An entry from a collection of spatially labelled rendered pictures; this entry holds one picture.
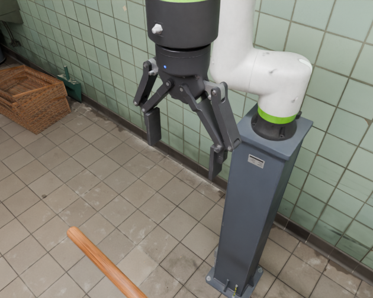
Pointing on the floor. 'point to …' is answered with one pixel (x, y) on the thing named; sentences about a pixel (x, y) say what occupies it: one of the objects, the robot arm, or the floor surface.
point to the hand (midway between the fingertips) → (183, 152)
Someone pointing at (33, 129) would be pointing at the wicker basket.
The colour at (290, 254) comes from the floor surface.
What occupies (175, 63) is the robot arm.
